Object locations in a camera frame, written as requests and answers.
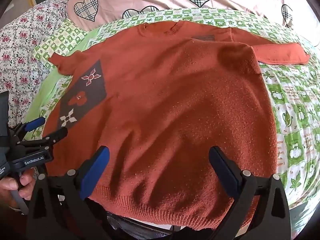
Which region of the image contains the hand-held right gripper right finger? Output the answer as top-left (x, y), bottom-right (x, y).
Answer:
top-left (209, 146), bottom-right (292, 240)

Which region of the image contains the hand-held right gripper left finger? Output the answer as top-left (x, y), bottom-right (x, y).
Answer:
top-left (26, 145), bottom-right (110, 240)

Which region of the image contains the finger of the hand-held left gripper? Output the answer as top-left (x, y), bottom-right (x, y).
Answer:
top-left (9, 117), bottom-right (47, 140)
top-left (17, 127), bottom-right (68, 149)

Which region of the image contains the rust orange knit sweater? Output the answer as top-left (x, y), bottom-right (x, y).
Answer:
top-left (42, 21), bottom-right (310, 232)

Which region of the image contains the person's left hand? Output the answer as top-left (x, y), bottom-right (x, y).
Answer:
top-left (0, 171), bottom-right (35, 209)

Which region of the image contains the floral print quilt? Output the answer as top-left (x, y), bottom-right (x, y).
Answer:
top-left (0, 0), bottom-right (75, 128)

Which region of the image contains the green patterned blanket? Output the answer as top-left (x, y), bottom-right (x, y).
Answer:
top-left (25, 7), bottom-right (320, 235)

